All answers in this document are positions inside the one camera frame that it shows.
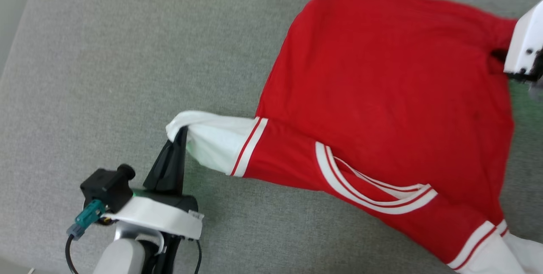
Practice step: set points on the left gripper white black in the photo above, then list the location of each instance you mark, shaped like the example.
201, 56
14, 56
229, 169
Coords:
157, 214

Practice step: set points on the red white-trimmed jersey shirt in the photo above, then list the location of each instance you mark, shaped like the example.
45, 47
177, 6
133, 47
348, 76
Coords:
382, 96

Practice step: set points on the grey fabric sofa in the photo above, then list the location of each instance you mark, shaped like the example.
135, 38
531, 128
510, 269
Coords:
106, 74

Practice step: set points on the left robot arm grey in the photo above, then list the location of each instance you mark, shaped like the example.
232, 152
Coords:
121, 255

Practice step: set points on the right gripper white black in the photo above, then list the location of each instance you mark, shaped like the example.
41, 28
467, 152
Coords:
526, 36

